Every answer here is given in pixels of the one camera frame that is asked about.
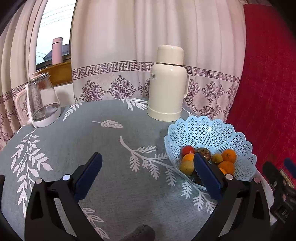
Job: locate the dark brown passion fruit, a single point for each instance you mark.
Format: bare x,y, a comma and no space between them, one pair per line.
196,179
204,152

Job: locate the large yellow-orange orange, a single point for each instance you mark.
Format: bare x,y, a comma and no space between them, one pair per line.
188,157

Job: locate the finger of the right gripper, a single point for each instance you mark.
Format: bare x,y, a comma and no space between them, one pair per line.
273,177
290,165

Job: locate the glass kettle pink handle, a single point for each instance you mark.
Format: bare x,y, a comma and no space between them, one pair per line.
37,104

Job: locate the pink tumbler on windowsill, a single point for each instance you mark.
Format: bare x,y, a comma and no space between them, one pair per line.
57,56

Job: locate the wooden windowsill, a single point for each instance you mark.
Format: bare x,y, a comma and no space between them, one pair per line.
60,74

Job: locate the grey leaf-pattern tablecloth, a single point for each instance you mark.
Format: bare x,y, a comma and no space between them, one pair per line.
136,184

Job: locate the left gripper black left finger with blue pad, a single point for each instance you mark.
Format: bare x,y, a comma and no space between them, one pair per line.
53,211

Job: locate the pink patterned curtain left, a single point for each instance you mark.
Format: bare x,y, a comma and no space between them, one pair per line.
18,60

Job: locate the orange tangerine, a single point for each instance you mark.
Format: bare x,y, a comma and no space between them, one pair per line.
228,166
229,155
223,171

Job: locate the red fabric sofa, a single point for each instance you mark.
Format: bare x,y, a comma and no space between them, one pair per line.
264,106

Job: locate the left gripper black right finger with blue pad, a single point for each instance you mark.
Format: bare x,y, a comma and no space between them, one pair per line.
241,213

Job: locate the light blue plastic fruit basket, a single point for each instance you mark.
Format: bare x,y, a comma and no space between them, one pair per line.
216,136

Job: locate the cream thermos flask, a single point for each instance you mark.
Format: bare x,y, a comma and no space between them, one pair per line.
169,84

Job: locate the large red tomato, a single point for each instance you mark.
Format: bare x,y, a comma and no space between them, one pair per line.
187,150

